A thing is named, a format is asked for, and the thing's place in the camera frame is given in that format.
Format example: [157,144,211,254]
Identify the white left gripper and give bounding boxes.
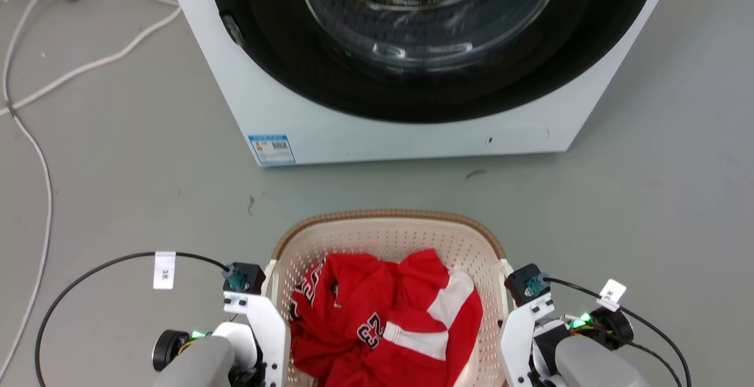
[223,292,291,387]

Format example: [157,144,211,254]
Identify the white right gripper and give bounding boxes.
[499,293,555,387]

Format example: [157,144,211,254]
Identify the beige perforated plastic laundry basket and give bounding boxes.
[263,210,515,387]

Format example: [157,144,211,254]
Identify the red white basketball jersey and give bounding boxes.
[290,249,484,387]

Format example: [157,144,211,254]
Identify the blue white energy label sticker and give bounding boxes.
[248,134,296,166]

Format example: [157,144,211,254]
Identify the white front-load washing machine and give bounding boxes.
[160,0,682,167]

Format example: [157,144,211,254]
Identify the black round glass washer door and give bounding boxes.
[207,0,660,124]

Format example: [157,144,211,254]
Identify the white paper cable tag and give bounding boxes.
[153,251,177,290]
[596,279,627,312]

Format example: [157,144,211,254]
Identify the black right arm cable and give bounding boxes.
[543,277,692,387]

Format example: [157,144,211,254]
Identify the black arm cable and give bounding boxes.
[34,251,232,387]
[543,277,692,387]

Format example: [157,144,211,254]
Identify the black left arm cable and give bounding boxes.
[34,251,232,387]

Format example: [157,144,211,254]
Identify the thin white floor cable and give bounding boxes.
[0,0,82,379]

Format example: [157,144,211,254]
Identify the thick white floor cable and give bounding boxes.
[0,0,183,118]

